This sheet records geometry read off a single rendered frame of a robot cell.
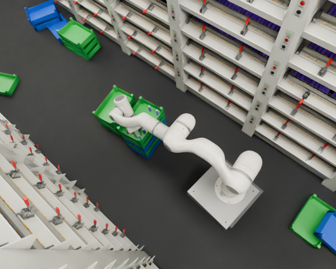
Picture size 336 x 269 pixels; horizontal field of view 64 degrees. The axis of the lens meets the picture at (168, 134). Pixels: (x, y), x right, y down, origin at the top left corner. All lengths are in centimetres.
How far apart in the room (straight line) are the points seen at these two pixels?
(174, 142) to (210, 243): 94
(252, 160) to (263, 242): 89
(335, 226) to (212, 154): 115
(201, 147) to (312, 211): 114
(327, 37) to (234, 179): 72
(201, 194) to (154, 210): 52
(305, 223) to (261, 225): 30
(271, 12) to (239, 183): 79
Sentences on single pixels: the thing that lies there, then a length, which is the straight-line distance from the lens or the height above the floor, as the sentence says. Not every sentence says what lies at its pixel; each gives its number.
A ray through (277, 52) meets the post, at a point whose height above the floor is 98.
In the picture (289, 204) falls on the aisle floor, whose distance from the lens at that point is 221.
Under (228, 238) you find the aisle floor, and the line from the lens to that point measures 208.
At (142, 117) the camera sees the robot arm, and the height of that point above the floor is 65.
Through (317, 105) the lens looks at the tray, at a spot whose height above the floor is 76.
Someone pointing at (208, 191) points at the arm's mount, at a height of 38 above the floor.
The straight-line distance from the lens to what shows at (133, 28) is 245.
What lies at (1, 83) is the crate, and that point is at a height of 0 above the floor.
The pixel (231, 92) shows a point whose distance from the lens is 200.
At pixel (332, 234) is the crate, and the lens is 221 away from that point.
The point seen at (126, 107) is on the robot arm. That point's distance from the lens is 169.
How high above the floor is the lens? 207
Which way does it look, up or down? 66 degrees down
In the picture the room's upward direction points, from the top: 13 degrees counter-clockwise
